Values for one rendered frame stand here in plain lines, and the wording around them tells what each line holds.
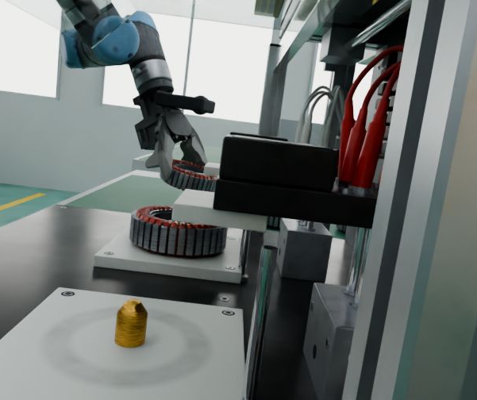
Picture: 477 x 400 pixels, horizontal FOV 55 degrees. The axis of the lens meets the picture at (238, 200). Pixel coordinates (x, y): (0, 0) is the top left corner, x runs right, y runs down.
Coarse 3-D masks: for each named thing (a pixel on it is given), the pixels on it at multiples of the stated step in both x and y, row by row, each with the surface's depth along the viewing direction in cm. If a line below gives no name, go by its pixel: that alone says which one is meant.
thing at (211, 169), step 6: (234, 132) 49; (264, 138) 48; (270, 138) 48; (276, 138) 48; (282, 138) 48; (204, 168) 49; (210, 168) 49; (216, 168) 49; (204, 174) 49; (210, 174) 49; (216, 174) 49; (336, 174) 49; (306, 222) 50; (312, 222) 50; (306, 228) 50; (312, 228) 50
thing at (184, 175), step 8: (176, 160) 90; (184, 160) 92; (176, 168) 84; (184, 168) 91; (192, 168) 91; (200, 168) 91; (160, 176) 86; (176, 176) 83; (184, 176) 84; (192, 176) 83; (200, 176) 84; (208, 176) 85; (176, 184) 84; (184, 184) 83; (192, 184) 84; (200, 184) 84; (208, 184) 85
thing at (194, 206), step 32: (224, 160) 24; (256, 160) 24; (288, 160) 24; (320, 160) 24; (192, 192) 30; (224, 192) 24; (256, 192) 24; (288, 192) 24; (320, 192) 24; (224, 224) 25; (256, 224) 25; (352, 224) 25; (352, 256) 31; (352, 288) 31
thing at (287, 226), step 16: (288, 224) 53; (320, 224) 55; (288, 240) 50; (304, 240) 50; (320, 240) 50; (288, 256) 50; (304, 256) 50; (320, 256) 50; (288, 272) 50; (304, 272) 50; (320, 272) 50
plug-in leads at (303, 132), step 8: (320, 88) 53; (328, 88) 53; (336, 88) 52; (312, 96) 51; (320, 96) 49; (328, 96) 52; (336, 96) 50; (304, 104) 54; (312, 104) 49; (336, 104) 51; (344, 104) 52; (304, 112) 51; (312, 112) 49; (328, 112) 53; (304, 120) 54; (328, 120) 49; (296, 128) 51; (304, 128) 49; (328, 128) 49; (296, 136) 51; (304, 136) 49; (320, 136) 53; (328, 136) 50; (320, 144) 53; (328, 144) 50
